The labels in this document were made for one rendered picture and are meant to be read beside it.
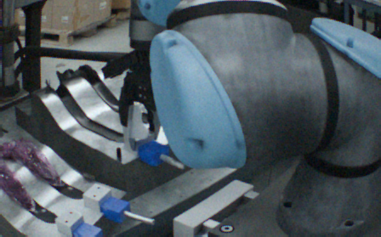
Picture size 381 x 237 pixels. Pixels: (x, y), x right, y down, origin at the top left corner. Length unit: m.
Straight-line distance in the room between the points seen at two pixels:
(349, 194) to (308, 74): 0.15
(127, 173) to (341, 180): 0.58
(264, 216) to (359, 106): 0.20
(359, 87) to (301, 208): 0.15
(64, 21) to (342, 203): 4.62
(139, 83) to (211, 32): 0.52
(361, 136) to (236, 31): 0.17
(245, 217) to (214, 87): 0.22
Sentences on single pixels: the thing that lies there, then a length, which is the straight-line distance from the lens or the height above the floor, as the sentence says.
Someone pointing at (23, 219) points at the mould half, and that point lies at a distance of 0.88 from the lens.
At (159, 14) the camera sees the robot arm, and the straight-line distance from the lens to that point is 0.77.
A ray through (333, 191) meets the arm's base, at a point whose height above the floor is 1.11.
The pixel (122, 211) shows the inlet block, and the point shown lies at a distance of 0.89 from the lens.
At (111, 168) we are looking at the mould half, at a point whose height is 0.86.
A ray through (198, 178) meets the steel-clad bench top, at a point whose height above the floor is 0.80.
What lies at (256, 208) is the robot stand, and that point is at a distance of 0.60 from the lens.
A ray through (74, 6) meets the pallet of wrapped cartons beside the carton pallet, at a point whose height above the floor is 0.41.
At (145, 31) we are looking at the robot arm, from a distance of 0.90.
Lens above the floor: 1.38
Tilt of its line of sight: 24 degrees down
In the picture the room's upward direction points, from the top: 1 degrees clockwise
